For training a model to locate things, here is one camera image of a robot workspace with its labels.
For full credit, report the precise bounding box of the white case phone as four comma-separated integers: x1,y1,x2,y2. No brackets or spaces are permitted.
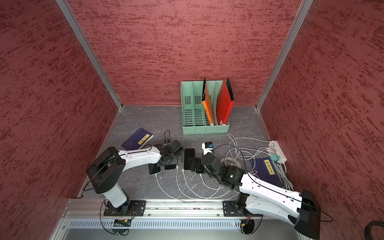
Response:
184,149,196,172

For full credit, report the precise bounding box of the pink case phone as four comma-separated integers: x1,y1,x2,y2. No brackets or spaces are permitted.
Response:
164,164,177,170

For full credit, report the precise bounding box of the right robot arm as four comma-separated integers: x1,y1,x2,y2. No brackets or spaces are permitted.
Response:
189,153,321,240

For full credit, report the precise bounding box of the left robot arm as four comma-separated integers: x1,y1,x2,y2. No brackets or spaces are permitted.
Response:
86,141,184,217

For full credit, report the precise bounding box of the dark phone far left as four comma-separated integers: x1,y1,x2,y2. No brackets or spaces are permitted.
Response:
148,164,161,175

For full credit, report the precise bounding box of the purple book yellow label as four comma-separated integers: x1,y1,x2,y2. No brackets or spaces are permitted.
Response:
121,128,154,151

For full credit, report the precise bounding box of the green file organizer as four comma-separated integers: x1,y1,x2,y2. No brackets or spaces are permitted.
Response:
181,81,230,135

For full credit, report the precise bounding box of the white power strip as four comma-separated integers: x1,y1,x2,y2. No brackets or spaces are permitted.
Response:
269,141,287,164

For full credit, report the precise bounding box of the orange folder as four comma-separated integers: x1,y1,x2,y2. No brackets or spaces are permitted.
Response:
202,78,214,126

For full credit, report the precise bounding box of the red folder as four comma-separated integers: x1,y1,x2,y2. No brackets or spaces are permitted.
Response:
216,79,235,125

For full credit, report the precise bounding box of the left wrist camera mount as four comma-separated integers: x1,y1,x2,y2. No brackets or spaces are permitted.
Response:
164,139,171,146

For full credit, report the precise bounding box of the bundle of white cables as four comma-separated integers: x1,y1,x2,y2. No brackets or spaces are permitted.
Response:
154,133,295,202

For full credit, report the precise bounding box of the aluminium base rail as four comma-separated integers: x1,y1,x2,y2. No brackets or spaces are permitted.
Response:
61,197,298,220

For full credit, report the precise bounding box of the aluminium corner post left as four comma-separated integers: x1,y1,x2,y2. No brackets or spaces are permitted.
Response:
56,0,124,111

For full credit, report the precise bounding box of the aluminium corner post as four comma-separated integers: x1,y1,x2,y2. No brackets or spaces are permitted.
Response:
256,0,313,112
56,0,124,111

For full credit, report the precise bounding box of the aluminium corner post right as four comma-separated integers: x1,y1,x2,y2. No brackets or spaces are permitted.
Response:
256,0,313,112

